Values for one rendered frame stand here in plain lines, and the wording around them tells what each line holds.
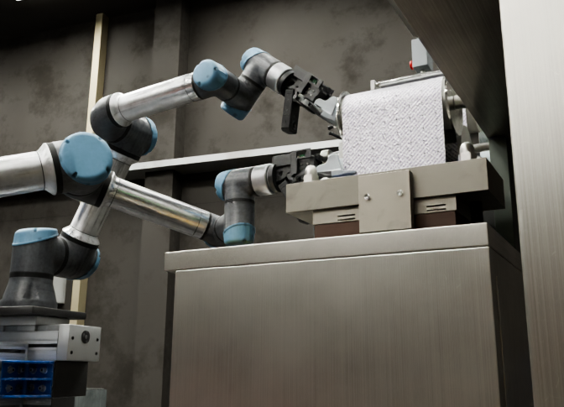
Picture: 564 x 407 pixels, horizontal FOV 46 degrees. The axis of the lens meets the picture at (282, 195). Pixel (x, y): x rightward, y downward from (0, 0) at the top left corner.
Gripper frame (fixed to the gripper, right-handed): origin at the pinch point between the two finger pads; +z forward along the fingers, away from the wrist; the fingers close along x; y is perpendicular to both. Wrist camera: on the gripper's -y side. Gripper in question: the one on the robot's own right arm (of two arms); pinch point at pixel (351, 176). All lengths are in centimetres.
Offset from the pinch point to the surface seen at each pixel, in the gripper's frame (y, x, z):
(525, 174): -26, -77, 47
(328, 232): -16.7, -18.8, 2.4
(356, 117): 13.8, -0.2, 1.6
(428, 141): 5.4, -0.2, 18.2
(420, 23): 5, -52, 32
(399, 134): 8.0, -0.2, 11.8
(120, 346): -23, 353, -376
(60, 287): 34, 336, -442
